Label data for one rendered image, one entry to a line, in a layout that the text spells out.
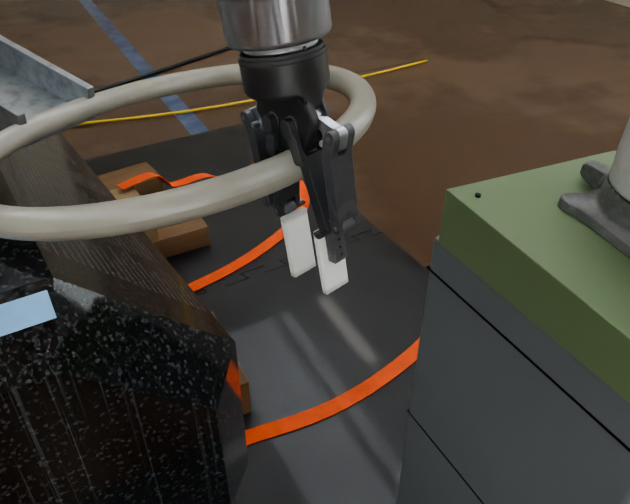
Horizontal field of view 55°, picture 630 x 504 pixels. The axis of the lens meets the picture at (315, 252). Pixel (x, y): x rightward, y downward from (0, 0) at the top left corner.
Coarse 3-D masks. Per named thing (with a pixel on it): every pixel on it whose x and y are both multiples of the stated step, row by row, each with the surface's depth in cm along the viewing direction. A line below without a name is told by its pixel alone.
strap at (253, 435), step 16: (144, 176) 223; (160, 176) 226; (192, 176) 243; (208, 176) 245; (304, 192) 252; (272, 240) 225; (256, 256) 217; (224, 272) 210; (192, 288) 203; (416, 352) 179; (384, 368) 174; (400, 368) 174; (368, 384) 169; (384, 384) 169; (336, 400) 165; (352, 400) 165; (304, 416) 160; (320, 416) 160; (256, 432) 156; (272, 432) 156
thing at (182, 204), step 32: (96, 96) 87; (128, 96) 89; (160, 96) 91; (352, 96) 68; (32, 128) 80; (0, 160) 75; (288, 160) 54; (160, 192) 51; (192, 192) 51; (224, 192) 51; (256, 192) 53; (0, 224) 53; (32, 224) 52; (64, 224) 51; (96, 224) 50; (128, 224) 50; (160, 224) 51
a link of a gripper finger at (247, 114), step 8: (248, 112) 58; (248, 120) 58; (248, 128) 58; (256, 128) 58; (256, 136) 58; (264, 136) 59; (256, 144) 58; (264, 144) 59; (256, 152) 59; (264, 152) 59; (256, 160) 60; (264, 200) 62; (272, 200) 62
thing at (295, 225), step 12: (288, 216) 60; (300, 216) 61; (288, 228) 61; (300, 228) 62; (288, 240) 61; (300, 240) 62; (288, 252) 62; (300, 252) 63; (312, 252) 64; (300, 264) 63; (312, 264) 64
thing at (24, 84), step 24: (0, 48) 93; (24, 48) 91; (0, 72) 94; (24, 72) 93; (48, 72) 89; (0, 96) 89; (24, 96) 90; (48, 96) 90; (72, 96) 88; (0, 120) 81; (24, 120) 79
